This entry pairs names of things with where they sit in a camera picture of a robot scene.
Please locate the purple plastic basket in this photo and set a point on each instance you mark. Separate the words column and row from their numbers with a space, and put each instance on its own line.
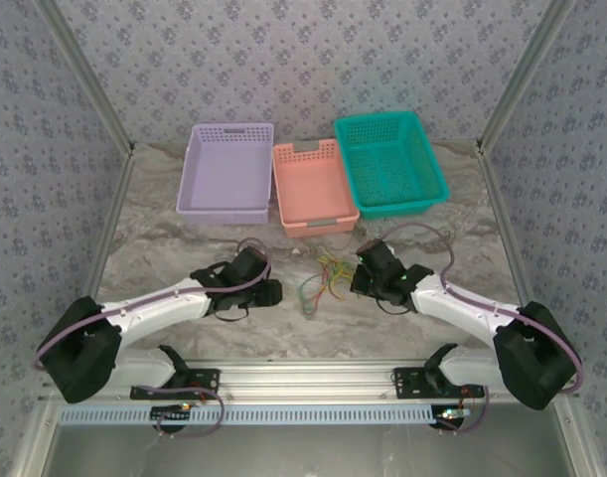
column 223, row 174

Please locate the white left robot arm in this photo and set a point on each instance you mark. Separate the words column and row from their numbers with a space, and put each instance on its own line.
column 159, row 308

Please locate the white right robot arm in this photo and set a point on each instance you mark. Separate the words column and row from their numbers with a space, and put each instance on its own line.
column 462, row 303

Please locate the teal plastic basket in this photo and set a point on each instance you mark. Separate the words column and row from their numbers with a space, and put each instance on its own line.
column 392, row 169

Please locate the pink plastic basket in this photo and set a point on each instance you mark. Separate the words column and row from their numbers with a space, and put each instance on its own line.
column 308, row 194

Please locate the small circuit board with LED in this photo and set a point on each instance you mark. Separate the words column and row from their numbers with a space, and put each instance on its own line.
column 171, row 413
column 452, row 416

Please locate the grey metal panel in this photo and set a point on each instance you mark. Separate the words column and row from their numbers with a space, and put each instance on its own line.
column 303, row 452

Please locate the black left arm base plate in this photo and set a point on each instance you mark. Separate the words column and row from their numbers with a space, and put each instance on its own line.
column 203, row 382

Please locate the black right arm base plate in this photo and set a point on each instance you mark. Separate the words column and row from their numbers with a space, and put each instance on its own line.
column 407, row 385

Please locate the aluminium mounting rail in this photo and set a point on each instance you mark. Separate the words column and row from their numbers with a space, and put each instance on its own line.
column 303, row 380

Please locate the aluminium corner post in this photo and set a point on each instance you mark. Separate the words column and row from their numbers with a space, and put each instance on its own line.
column 523, row 74
column 90, row 74

